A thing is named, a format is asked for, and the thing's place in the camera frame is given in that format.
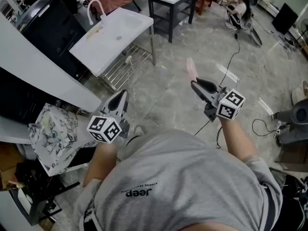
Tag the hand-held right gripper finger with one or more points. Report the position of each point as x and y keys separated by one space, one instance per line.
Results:
x=201 y=91
x=204 y=82

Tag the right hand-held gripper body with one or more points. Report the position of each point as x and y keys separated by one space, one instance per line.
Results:
x=229 y=105

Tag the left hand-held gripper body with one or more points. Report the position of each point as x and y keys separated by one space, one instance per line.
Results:
x=104 y=130

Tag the white plastic sink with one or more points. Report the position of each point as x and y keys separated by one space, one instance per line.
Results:
x=108 y=47

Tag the person's left forearm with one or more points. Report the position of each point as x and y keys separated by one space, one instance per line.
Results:
x=98 y=162

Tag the person's right forearm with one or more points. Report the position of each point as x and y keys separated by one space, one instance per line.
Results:
x=237 y=141

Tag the marbled sink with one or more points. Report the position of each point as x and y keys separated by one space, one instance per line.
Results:
x=60 y=138

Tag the dark sink stand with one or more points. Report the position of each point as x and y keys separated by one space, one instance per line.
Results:
x=168 y=24

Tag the metal rack shelf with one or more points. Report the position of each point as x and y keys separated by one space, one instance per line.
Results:
x=108 y=84

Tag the person's grey shoe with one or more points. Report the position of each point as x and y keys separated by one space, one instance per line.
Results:
x=139 y=131

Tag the grey machine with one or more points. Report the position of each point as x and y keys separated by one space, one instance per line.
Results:
x=298 y=114

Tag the white curved faucet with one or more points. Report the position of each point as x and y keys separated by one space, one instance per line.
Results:
x=103 y=17

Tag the person's grey shirt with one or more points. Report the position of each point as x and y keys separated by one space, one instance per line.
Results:
x=180 y=182

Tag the white curved counter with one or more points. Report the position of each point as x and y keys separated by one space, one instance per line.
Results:
x=36 y=66

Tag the cardboard box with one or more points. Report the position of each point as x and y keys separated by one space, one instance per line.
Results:
x=9 y=160

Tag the black cabinet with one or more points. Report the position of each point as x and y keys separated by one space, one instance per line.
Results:
x=53 y=32

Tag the black box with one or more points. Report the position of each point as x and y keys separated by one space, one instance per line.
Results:
x=285 y=18

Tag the black chair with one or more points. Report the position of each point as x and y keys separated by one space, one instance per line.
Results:
x=293 y=196

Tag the black metal frame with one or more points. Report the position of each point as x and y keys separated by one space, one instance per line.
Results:
x=36 y=208

